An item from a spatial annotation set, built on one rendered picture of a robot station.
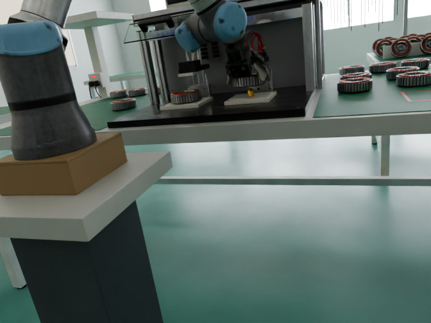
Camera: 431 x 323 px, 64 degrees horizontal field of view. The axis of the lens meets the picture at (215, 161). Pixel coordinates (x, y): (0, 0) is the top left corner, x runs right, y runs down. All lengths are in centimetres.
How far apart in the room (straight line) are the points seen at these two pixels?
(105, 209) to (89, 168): 11
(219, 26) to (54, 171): 44
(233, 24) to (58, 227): 53
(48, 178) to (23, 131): 9
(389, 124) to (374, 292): 78
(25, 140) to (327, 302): 117
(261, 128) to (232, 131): 8
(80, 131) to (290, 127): 53
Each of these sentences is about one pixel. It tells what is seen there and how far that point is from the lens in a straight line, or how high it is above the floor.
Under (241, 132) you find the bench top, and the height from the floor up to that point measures 72.
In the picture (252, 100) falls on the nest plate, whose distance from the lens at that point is 113.
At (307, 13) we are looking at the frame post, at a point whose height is 102.
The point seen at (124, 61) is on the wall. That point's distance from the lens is 906.
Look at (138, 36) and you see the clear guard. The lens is 118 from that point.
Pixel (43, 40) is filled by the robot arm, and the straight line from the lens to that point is 68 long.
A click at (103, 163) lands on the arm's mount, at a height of 77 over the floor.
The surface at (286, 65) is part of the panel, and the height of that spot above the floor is 85.
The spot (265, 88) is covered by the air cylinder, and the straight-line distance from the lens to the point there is 132.
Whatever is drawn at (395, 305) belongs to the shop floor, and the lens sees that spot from 149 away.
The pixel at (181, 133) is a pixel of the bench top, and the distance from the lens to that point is 103.
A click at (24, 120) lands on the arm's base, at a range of 68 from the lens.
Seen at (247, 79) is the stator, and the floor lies 84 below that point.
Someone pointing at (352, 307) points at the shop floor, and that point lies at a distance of 145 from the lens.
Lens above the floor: 96
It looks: 18 degrees down
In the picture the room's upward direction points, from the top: 8 degrees counter-clockwise
